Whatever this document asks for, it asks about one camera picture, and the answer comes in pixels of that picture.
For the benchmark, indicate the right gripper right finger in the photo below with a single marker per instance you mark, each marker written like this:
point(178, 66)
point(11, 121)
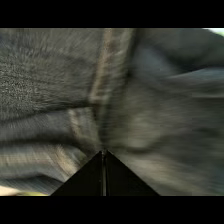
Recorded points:
point(125, 181)

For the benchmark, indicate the dark grey jeans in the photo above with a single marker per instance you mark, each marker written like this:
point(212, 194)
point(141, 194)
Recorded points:
point(110, 93)

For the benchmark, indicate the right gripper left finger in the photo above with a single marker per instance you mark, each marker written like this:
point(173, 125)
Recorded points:
point(86, 181)

